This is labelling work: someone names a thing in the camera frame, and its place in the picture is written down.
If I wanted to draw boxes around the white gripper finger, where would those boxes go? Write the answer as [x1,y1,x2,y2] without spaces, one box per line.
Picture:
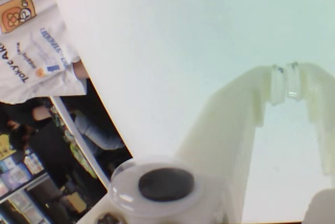
[286,61,335,182]
[174,63,286,223]

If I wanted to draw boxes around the person's bare forearm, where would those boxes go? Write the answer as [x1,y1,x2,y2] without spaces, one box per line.
[73,60,90,80]

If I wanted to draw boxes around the person in blue jeans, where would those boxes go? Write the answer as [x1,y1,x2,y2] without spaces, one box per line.
[73,110,126,151]

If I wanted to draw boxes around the white metal bar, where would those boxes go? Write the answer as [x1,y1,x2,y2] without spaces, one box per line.
[50,97,110,191]

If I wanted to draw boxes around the person in black clothes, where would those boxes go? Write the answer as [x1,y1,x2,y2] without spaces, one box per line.
[0,98,79,209]

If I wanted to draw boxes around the white printed t-shirt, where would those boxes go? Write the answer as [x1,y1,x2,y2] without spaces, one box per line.
[0,0,88,105]

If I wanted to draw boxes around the dark shelf colourful items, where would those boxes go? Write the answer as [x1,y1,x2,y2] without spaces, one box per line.
[0,140,108,224]

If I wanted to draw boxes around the yellow paper sign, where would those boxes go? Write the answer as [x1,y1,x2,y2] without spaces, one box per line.
[0,133,17,161]

